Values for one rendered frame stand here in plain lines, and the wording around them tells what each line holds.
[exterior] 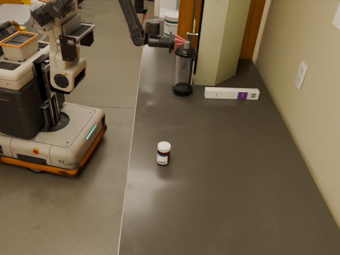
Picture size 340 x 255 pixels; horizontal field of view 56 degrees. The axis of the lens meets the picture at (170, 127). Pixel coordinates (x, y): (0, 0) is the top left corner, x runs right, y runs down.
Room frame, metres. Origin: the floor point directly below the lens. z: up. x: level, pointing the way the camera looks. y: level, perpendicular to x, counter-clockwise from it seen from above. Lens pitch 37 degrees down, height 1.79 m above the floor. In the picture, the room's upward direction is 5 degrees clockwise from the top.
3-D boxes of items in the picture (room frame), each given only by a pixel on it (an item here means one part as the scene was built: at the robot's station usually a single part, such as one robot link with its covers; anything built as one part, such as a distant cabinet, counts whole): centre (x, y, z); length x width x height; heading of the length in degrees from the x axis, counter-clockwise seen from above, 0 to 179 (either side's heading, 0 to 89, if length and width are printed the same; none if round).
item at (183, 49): (1.46, -0.05, 1.18); 0.09 x 0.09 x 0.07
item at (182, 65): (1.46, -0.05, 1.06); 0.11 x 0.11 x 0.21
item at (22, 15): (3.24, 1.68, 0.49); 0.60 x 0.42 x 0.33; 4
